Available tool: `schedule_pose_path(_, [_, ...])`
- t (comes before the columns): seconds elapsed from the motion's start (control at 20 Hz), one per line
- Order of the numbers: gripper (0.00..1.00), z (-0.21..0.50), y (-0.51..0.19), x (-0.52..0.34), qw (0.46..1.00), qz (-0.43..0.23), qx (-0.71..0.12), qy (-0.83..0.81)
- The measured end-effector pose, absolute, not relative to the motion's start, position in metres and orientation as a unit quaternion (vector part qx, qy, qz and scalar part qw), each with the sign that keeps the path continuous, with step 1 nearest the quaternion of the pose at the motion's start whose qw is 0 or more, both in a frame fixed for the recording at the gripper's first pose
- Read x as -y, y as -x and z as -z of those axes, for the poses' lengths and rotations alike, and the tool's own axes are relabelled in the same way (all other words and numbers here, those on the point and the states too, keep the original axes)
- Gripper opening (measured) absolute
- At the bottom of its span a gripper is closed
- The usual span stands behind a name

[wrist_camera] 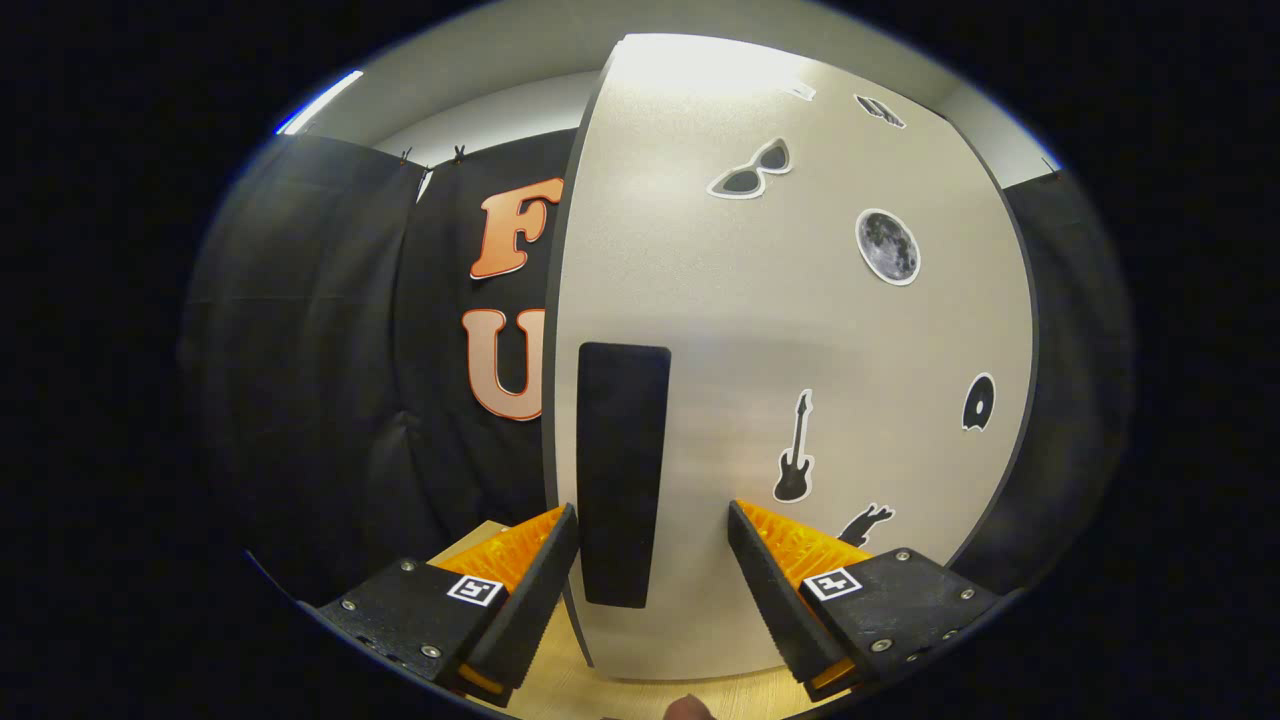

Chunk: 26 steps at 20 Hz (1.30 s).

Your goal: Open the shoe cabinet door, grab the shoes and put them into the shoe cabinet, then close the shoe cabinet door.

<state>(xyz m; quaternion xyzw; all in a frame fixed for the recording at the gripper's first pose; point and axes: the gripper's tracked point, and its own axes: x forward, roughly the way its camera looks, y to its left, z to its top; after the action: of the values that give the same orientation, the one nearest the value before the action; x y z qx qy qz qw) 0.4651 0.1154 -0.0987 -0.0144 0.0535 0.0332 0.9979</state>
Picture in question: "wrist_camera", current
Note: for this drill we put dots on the black backdrop cloth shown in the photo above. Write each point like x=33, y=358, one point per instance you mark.
x=300, y=400

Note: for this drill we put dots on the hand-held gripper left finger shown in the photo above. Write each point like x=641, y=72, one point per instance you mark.
x=540, y=600

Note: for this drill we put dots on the dark grey shoe cabinet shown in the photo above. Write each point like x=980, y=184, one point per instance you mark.
x=549, y=420

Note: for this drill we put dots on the rectangular ceiling light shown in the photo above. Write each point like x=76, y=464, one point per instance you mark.
x=320, y=102

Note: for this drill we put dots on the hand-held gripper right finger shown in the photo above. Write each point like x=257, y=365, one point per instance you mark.
x=770, y=600

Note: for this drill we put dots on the beige shoe cabinet door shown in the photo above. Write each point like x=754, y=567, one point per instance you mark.
x=750, y=330

